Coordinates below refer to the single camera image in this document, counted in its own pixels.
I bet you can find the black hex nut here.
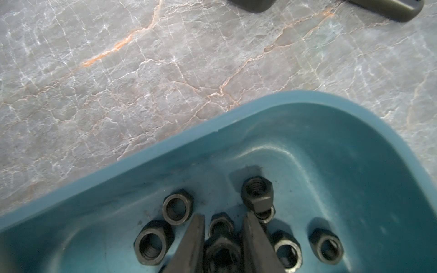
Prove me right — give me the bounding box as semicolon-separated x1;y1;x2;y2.
309;228;344;265
203;233;244;273
208;212;234;237
134;220;175;266
241;176;274;214
272;230;303;273
162;189;194;226
255;206;276;225

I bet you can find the teal plastic storage box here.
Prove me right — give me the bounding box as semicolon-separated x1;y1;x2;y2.
1;91;437;273

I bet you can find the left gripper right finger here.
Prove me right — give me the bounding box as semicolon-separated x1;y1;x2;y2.
242;212;285;273

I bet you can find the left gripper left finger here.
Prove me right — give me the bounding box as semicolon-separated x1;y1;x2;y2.
163;213;205;273

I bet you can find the black plastic scoop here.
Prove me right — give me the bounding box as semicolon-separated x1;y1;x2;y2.
230;0;424;23

